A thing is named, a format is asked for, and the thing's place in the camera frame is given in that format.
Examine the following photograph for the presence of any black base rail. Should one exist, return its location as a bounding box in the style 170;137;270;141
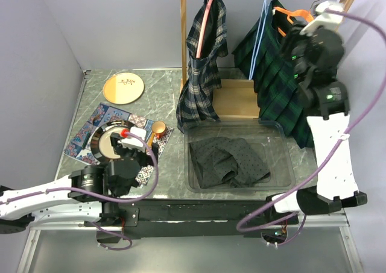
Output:
84;198;302;245

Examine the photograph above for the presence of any beige round plate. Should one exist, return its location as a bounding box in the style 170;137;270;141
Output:
103;72;145;105

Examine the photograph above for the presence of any copper cup with handle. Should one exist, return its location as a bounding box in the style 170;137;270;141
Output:
148;121;167;146

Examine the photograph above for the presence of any orange plastic hanger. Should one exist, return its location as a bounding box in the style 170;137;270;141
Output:
272;6;314;37

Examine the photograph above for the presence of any navy beige plaid skirt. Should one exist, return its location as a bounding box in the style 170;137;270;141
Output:
176;0;228;133

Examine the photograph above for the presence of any dark green pen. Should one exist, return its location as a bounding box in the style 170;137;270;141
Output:
81;131;90;149

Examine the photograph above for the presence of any green navy plaid skirt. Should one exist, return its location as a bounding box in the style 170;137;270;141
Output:
232;0;314;148

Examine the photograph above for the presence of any pink hanger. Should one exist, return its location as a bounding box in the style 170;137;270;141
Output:
195;0;218;58

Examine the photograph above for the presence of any dark grey dotted skirt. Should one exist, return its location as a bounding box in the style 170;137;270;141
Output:
189;137;271;189

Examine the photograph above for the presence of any wooden clothes rack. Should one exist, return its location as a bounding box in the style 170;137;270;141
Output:
180;0;354;120

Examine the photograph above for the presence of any clear plastic bin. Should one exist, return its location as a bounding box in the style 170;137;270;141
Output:
184;119;295;193

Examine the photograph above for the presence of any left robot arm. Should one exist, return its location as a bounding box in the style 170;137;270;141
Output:
1;130;159;234

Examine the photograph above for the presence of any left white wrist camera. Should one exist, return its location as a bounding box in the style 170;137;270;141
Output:
118;127;147;151

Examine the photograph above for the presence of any black rimmed plate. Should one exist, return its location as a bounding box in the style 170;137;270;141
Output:
90;120;139;163

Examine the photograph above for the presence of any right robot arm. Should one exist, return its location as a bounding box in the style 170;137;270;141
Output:
264;25;368;224

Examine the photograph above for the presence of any light blue wire hanger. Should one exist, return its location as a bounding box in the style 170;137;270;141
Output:
248;0;271;80

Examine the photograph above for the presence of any blue patterned placemat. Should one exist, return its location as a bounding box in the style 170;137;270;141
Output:
63;102;175;189

